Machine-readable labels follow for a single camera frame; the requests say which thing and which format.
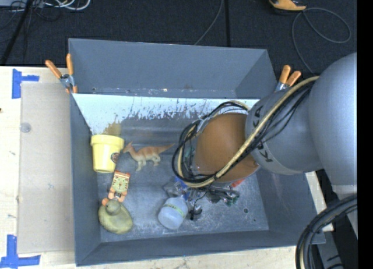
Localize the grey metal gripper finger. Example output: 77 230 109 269
189 198 203 220

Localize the white plastic bottle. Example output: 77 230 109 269
157 195 189 231

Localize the orange toy dinosaur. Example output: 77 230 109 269
122 141 176 172

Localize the yellow-green rubber duck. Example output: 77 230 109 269
97 198 134 235

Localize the yellow plastic cup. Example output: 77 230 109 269
90 134 125 174

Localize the grey metal bin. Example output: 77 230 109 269
68 38 326 267

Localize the pale wood flat board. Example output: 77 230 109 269
16 81 75 254

